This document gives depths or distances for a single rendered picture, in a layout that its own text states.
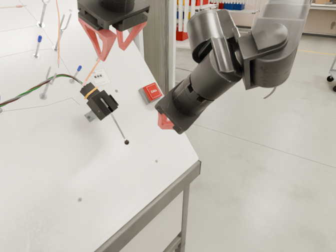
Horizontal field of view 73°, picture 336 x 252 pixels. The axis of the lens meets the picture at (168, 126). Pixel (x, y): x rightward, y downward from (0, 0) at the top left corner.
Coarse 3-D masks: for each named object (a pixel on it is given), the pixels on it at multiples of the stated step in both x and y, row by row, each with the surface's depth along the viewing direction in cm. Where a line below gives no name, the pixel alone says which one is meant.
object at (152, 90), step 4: (148, 84) 71; (152, 84) 72; (144, 88) 70; (148, 88) 71; (152, 88) 72; (156, 88) 73; (148, 92) 70; (152, 92) 71; (156, 92) 72; (160, 92) 73; (148, 96) 71; (152, 96) 71; (156, 96) 72
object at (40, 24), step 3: (42, 0) 52; (48, 0) 53; (45, 3) 53; (45, 6) 54; (42, 9) 55; (42, 12) 56; (42, 15) 57; (42, 18) 58; (39, 21) 59; (42, 21) 59; (39, 24) 59; (42, 24) 60; (42, 27) 60
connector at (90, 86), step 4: (88, 84) 55; (92, 84) 55; (84, 88) 54; (88, 88) 54; (92, 88) 55; (80, 92) 55; (84, 92) 54; (88, 92) 54; (92, 92) 55; (96, 92) 55; (84, 96) 55; (88, 96) 54
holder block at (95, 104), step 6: (102, 90) 55; (96, 96) 54; (102, 96) 55; (108, 96) 56; (90, 102) 54; (96, 102) 53; (102, 102) 54; (108, 102) 55; (90, 108) 56; (96, 108) 54; (102, 108) 54; (108, 108) 56; (114, 108) 56; (96, 114) 56; (102, 114) 54; (108, 114) 55
